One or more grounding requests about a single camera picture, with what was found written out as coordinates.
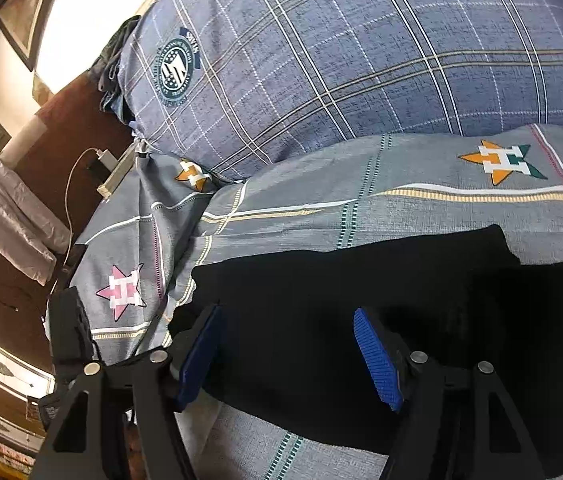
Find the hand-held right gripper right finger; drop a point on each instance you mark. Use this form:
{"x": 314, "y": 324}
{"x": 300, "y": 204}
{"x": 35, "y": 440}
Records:
{"x": 379, "y": 360}

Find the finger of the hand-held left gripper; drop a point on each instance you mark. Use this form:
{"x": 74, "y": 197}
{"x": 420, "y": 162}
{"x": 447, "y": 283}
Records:
{"x": 69, "y": 327}

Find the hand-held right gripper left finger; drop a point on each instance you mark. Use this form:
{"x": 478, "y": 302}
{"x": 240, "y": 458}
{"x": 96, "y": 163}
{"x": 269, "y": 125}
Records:
{"x": 196, "y": 360}

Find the black pants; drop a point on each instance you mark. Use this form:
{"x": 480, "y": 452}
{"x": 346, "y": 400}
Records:
{"x": 311, "y": 310}

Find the black phone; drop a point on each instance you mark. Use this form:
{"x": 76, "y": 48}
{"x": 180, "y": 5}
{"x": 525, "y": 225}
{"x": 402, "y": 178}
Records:
{"x": 67, "y": 270}

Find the white hanging cloth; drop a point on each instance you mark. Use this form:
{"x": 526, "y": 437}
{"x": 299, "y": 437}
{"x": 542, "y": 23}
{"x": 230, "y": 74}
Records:
{"x": 14, "y": 220}

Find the white power strip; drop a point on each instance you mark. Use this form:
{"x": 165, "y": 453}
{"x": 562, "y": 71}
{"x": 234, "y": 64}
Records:
{"x": 119, "y": 172}

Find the white charger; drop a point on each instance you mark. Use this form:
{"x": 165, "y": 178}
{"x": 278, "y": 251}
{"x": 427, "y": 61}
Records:
{"x": 104, "y": 159}

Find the grey star-print bed sheet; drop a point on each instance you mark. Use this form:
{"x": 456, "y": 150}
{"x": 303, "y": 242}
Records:
{"x": 311, "y": 200}

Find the white roll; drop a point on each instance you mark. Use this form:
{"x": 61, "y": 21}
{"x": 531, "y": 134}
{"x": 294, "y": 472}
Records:
{"x": 21, "y": 140}

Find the brown wooden headboard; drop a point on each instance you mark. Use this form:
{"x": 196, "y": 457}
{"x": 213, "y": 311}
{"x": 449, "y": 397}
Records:
{"x": 61, "y": 125}

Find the grey crumpled clothing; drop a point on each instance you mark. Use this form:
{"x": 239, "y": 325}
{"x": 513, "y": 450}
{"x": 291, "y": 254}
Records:
{"x": 114, "y": 60}

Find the blue plaid pillow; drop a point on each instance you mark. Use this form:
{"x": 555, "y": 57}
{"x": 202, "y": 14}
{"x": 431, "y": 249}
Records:
{"x": 361, "y": 60}

